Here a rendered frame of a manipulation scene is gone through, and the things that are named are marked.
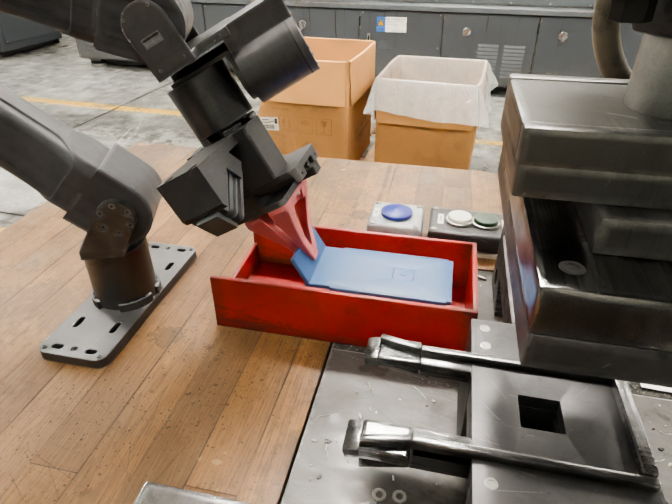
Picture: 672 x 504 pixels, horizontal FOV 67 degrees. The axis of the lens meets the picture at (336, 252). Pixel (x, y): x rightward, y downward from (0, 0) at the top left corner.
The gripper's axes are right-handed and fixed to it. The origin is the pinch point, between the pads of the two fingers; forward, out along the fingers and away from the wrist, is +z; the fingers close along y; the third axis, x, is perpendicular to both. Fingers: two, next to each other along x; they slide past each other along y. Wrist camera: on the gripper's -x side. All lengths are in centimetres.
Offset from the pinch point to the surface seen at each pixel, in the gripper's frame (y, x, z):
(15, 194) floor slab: -234, 168, -23
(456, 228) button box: 11.2, 13.8, 10.4
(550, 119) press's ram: 24.7, -22.6, -11.3
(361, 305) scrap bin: 5.1, -6.1, 4.2
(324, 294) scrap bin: 2.4, -6.1, 1.9
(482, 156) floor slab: -16, 279, 104
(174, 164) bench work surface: -31.0, 31.4, -10.4
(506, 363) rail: 17.0, -15.0, 6.6
